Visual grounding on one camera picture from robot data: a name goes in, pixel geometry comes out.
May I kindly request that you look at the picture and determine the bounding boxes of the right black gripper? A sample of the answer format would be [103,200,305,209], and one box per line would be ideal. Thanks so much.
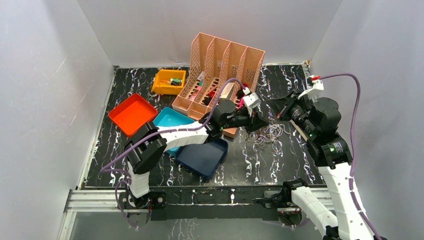
[266,89,319,138]

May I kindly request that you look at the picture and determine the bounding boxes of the thin cables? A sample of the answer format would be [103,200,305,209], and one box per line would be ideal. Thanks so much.
[245,120,286,157]

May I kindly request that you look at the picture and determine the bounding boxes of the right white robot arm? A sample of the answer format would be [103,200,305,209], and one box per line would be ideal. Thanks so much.
[267,92,382,240]

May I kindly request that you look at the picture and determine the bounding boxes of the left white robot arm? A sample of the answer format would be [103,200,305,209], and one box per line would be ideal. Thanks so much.
[122,97,270,208]

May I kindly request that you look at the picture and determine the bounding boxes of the pink pen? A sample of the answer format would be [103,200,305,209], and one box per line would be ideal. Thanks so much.
[238,98,244,109]

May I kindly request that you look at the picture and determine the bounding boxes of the brown book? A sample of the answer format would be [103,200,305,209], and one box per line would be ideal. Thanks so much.
[289,120,308,141]

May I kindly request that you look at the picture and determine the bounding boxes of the red black bottle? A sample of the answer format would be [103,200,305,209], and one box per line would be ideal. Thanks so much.
[236,83,248,100]

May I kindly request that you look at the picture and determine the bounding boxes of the white pink box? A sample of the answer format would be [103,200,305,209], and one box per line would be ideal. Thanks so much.
[219,82,235,100]

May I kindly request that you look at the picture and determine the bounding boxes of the peach file organizer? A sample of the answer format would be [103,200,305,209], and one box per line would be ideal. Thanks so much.
[172,33,265,121]

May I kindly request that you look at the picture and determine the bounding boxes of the dark blue plastic tray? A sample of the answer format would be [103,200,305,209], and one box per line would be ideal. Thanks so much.
[176,138,229,180]

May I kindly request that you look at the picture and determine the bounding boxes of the markers in yellow bin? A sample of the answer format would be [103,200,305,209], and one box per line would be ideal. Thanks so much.
[160,78,183,86]

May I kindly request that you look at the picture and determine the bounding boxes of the teal plastic tray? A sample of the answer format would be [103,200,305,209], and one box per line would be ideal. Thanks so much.
[152,106,196,157]

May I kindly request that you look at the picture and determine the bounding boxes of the yellow plastic bin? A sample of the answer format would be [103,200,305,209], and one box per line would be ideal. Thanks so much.
[151,69,187,95]

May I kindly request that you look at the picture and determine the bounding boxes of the orange plastic tray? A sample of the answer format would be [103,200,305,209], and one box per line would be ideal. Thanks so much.
[108,93,158,137]

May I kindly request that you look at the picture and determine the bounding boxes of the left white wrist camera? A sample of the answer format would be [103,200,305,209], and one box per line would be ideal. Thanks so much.
[242,87,261,117]

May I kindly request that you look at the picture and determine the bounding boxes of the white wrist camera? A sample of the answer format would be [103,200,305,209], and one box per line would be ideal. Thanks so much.
[242,87,261,117]
[297,75,324,100]

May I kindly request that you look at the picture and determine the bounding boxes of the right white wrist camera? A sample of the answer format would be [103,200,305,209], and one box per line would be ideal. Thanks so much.
[297,75,324,100]

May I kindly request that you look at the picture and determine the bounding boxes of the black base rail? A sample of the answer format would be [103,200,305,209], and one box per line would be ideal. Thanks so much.
[116,186,307,227]

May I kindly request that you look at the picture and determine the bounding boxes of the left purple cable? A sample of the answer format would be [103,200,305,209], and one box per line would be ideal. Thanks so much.
[99,78,248,229]

